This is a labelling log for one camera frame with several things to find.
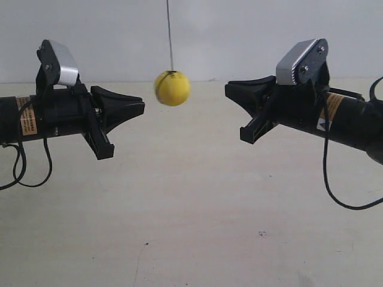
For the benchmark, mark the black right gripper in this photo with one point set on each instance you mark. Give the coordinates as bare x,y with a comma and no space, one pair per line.
298,107

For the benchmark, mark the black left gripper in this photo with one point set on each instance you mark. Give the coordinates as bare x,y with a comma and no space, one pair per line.
70,111

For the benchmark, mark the yellow tennis ball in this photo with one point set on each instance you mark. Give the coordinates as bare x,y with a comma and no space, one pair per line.
172,88

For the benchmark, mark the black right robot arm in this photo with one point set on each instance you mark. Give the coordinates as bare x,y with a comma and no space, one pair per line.
349,120

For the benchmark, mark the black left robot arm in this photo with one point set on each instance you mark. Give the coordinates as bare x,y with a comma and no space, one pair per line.
19,119

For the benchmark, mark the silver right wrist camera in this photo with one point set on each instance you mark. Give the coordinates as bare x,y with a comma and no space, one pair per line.
302,62

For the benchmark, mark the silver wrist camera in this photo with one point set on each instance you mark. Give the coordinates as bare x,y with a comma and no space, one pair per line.
302,62
57,63

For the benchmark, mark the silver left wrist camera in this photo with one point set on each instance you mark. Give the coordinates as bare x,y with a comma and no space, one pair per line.
57,63

